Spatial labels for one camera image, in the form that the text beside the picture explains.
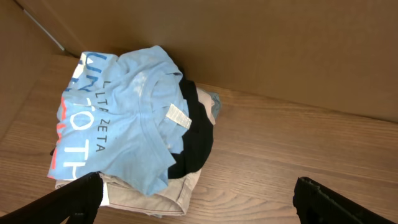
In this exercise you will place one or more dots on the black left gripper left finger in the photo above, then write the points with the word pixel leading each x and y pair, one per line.
pixel 77 202

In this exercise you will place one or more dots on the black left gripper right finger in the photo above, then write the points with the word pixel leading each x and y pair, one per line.
pixel 317 204

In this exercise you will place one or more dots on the light blue t-shirt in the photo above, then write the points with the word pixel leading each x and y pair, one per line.
pixel 153 58

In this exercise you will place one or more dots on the beige folded garment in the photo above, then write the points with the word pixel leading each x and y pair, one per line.
pixel 153 170

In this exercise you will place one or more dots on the grey-blue folded garment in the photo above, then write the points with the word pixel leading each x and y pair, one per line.
pixel 216 102

